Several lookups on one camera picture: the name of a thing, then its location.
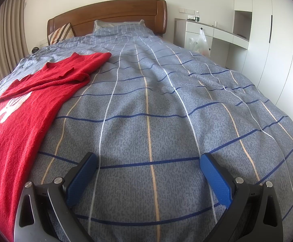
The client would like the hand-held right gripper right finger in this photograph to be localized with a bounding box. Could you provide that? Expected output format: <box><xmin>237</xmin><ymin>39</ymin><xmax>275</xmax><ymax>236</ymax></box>
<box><xmin>200</xmin><ymin>152</ymin><xmax>284</xmax><ymax>242</ymax></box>

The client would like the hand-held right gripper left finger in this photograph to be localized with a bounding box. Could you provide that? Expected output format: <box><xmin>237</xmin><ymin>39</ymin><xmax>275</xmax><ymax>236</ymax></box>
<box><xmin>14</xmin><ymin>152</ymin><xmax>98</xmax><ymax>242</ymax></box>

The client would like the red rabbit print sweater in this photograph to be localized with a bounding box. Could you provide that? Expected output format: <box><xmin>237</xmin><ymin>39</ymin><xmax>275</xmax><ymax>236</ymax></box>
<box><xmin>0</xmin><ymin>52</ymin><xmax>112</xmax><ymax>241</ymax></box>

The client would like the blue plaid duvet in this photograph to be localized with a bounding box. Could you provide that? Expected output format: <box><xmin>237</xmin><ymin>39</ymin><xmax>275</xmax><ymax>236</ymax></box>
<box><xmin>0</xmin><ymin>23</ymin><xmax>293</xmax><ymax>242</ymax></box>

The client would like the white plastic bag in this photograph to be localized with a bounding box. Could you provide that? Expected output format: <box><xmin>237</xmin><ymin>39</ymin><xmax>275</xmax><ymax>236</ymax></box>
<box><xmin>188</xmin><ymin>28</ymin><xmax>211</xmax><ymax>57</ymax></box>

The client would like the white wardrobe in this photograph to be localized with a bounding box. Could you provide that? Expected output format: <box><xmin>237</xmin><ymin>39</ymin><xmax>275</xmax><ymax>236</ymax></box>
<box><xmin>233</xmin><ymin>0</ymin><xmax>293</xmax><ymax>129</ymax></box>

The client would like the striped cushion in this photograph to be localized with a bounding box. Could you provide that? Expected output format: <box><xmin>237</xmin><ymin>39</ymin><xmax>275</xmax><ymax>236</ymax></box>
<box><xmin>48</xmin><ymin>23</ymin><xmax>75</xmax><ymax>45</ymax></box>

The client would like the white desk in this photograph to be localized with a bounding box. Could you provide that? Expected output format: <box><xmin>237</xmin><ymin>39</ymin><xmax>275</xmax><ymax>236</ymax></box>
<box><xmin>174</xmin><ymin>18</ymin><xmax>250</xmax><ymax>73</ymax></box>

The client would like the grey pillow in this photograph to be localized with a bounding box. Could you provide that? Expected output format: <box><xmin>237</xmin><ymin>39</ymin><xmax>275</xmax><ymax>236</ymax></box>
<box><xmin>93</xmin><ymin>19</ymin><xmax>146</xmax><ymax>34</ymax></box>

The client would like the beige curtain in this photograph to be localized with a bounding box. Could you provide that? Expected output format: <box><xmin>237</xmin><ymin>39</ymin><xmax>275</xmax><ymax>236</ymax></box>
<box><xmin>0</xmin><ymin>0</ymin><xmax>27</xmax><ymax>86</ymax></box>

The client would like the wooden headboard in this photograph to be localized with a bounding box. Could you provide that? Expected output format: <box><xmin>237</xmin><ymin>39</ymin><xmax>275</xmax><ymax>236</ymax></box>
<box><xmin>47</xmin><ymin>0</ymin><xmax>167</xmax><ymax>47</ymax></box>

